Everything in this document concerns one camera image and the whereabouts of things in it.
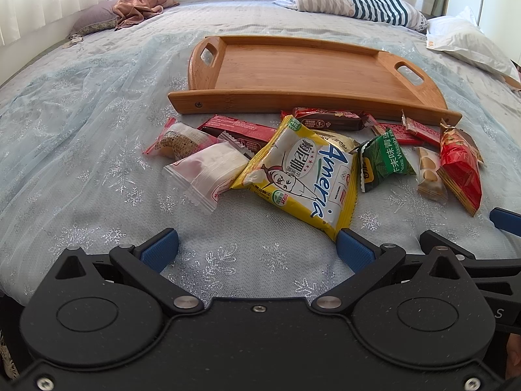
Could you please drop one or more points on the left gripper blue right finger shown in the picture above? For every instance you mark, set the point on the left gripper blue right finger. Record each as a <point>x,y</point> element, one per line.
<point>370,264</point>

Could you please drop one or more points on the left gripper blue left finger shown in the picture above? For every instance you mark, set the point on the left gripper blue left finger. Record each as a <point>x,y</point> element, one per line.
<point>143,265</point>

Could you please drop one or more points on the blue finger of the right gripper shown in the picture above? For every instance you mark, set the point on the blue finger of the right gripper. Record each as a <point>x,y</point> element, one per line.
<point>506,220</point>
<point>429,240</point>

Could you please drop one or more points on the red crinkled snack bag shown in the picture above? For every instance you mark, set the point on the red crinkled snack bag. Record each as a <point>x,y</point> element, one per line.
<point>459,169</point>

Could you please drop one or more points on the clear peanut candy packet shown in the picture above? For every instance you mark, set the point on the clear peanut candy packet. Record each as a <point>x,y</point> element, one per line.
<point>430,185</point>

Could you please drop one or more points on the brown peanut bar packet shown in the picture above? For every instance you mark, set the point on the brown peanut bar packet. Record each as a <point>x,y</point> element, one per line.
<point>472,144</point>

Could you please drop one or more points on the green wasabi pea packet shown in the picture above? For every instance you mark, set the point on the green wasabi pea packet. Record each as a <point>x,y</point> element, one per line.
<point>380,158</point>

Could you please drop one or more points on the red wafer packet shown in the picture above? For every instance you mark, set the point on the red wafer packet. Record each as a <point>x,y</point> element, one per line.
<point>420,131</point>
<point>403,138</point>

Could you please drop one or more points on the pink white cake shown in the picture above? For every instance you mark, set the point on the pink white cake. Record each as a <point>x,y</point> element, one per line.
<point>208,172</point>

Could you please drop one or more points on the yellow white snack bag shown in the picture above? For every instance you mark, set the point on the yellow white snack bag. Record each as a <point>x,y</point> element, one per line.
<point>305,176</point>

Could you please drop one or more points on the gold snack bar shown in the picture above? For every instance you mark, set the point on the gold snack bar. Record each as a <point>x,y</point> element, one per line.
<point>344,143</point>

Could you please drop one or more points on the pink seaweed roll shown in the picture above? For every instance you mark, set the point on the pink seaweed roll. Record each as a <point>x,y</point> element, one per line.
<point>177,141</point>

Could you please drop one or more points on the brown red candy bar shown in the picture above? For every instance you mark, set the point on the brown red candy bar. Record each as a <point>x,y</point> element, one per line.
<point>327,120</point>

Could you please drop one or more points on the dark red chocolate bar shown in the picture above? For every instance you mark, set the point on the dark red chocolate bar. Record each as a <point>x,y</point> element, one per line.
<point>252,135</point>

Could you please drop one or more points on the grey bed sheet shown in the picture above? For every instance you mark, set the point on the grey bed sheet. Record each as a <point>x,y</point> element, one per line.
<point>244,18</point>

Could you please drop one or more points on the white pillow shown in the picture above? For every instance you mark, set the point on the white pillow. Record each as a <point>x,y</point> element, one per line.
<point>460,37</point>

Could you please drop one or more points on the wooden serving tray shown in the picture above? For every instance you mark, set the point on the wooden serving tray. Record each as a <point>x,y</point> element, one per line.
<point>268,74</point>

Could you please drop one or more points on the small item near purple pillow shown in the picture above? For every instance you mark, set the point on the small item near purple pillow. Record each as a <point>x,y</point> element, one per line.
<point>74,40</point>

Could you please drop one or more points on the purple pillow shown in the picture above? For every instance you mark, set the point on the purple pillow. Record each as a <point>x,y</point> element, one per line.
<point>95,19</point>

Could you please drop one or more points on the pink blanket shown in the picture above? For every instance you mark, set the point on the pink blanket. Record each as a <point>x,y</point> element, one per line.
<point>133,12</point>

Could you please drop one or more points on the striped pillow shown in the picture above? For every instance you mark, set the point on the striped pillow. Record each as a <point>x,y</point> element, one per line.
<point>392,12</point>

